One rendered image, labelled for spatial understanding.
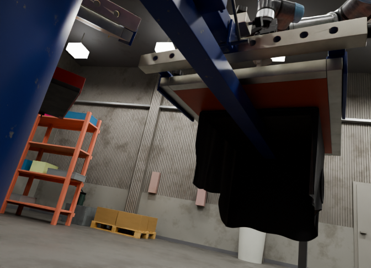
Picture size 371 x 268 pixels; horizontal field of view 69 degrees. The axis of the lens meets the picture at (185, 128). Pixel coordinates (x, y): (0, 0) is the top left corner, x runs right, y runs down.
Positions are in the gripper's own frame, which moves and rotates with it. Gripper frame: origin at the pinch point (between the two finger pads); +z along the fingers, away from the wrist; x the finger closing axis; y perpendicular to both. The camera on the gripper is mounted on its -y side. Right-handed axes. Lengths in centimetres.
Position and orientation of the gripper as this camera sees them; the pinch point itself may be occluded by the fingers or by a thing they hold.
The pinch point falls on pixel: (255, 66)
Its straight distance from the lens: 111.4
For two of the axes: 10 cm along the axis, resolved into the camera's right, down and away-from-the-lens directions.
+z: -1.7, 9.3, -3.3
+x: 4.6, 3.7, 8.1
